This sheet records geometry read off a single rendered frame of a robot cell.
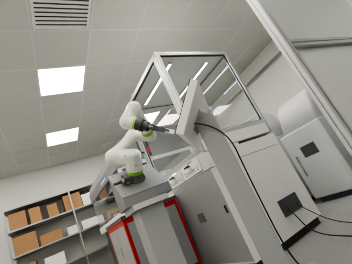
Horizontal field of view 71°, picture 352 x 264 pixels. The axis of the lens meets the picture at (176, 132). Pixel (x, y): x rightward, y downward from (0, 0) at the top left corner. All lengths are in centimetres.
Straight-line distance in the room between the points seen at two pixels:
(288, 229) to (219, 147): 115
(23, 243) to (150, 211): 431
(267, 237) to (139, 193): 91
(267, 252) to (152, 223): 81
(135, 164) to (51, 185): 480
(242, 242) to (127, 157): 106
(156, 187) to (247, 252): 81
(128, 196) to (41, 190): 484
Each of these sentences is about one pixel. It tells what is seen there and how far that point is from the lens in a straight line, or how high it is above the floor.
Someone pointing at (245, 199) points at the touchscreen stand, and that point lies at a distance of 141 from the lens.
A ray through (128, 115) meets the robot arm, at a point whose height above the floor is 136.
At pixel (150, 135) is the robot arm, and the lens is 218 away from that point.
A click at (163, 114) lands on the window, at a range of 242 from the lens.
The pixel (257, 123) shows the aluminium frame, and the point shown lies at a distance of 261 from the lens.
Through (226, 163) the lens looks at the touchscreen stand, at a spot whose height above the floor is 72.
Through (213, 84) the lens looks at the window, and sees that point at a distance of 257.
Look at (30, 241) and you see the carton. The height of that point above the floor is 127.
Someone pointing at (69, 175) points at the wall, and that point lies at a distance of 663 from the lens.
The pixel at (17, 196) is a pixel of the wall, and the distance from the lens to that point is 659.
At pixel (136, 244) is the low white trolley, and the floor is 49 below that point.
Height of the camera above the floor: 58
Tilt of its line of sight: 17 degrees up
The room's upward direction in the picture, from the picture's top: 25 degrees counter-clockwise
